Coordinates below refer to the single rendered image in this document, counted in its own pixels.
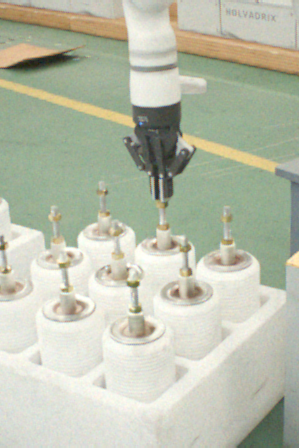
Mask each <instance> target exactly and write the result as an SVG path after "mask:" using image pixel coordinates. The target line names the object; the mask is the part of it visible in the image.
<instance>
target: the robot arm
mask: <svg viewBox="0 0 299 448"><path fill-rule="evenodd" d="M174 1H175V0H122V5H123V11H124V16H125V21H126V26H127V30H128V38H129V62H130V98H131V111H132V120H133V122H134V123H135V127H134V132H133V133H132V134H130V135H128V136H125V137H123V142H124V144H125V146H126V148H127V150H128V151H129V153H130V155H131V157H132V159H133V160H134V162H135V164H136V166H137V168H138V169H139V170H140V171H145V172H146V173H147V175H148V176H149V182H150V193H151V195H152V199H154V200H158V199H159V197H158V194H159V196H160V201H162V202H166V201H168V200H170V199H171V198H172V196H173V193H174V192H173V177H175V176H177V175H179V174H181V173H183V171H184V170H185V168H186V166H187V165H188V163H189V161H190V160H191V158H192V157H193V155H194V153H195V152H196V149H197V148H196V146H195V145H194V144H191V145H189V144H188V143H187V142H186V141H185V140H184V139H183V133H182V131H181V128H180V122H181V119H182V104H181V94H203V93H206V92H207V81H206V80H205V79H204V78H195V77H194V78H193V77H189V76H181V75H179V70H178V58H177V42H176V35H175V33H174V31H173V29H172V27H171V24H170V18H169V7H170V6H171V5H172V3H173V2H174ZM290 3H291V5H292V7H293V10H294V14H295V17H296V19H297V22H298V24H299V0H290ZM177 147H178V150H177V152H176V149H177ZM176 154H177V155H178V156H177V157H176ZM139 155H141V157H142V158H143V160H144V162H142V160H141V158H140V156H139ZM166 167H167V169H166Z"/></svg>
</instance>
